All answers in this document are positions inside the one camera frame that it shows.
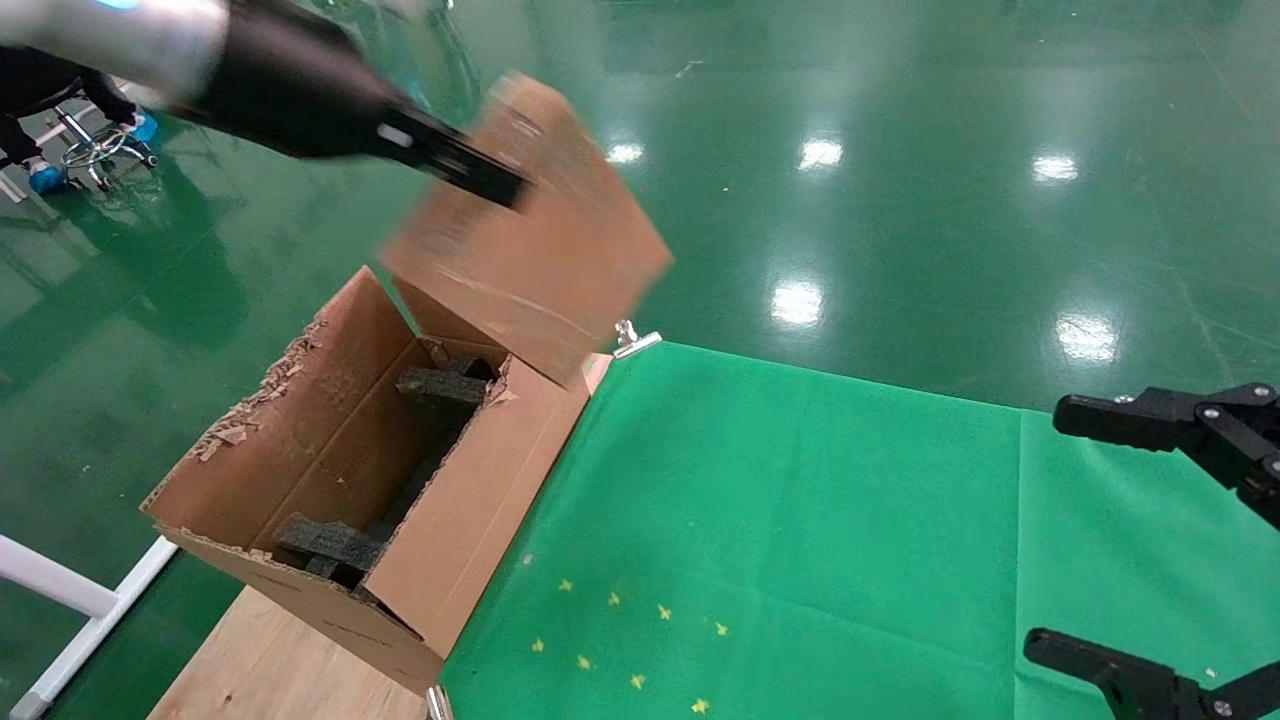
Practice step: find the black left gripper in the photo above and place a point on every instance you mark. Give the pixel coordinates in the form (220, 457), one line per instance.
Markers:
(290, 90)

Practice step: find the green table cloth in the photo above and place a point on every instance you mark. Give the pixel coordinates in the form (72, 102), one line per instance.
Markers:
(850, 520)

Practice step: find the black foam insert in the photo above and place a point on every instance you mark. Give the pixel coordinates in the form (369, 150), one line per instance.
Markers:
(325, 540)
(440, 390)

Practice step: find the silver metal binder clip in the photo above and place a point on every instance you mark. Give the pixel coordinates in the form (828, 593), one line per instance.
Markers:
(437, 705)
(635, 342)

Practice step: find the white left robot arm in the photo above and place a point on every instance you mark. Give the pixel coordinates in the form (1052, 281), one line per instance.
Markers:
(100, 40)

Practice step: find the person in black trousers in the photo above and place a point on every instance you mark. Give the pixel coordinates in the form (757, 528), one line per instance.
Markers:
(40, 80)

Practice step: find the white metal table frame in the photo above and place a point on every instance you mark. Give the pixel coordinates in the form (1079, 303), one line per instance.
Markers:
(50, 580)

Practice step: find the large open torn carton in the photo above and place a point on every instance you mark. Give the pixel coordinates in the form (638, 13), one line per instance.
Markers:
(470, 520)

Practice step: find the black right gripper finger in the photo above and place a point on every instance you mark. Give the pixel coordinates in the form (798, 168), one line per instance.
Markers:
(1130, 680)
(1200, 425)

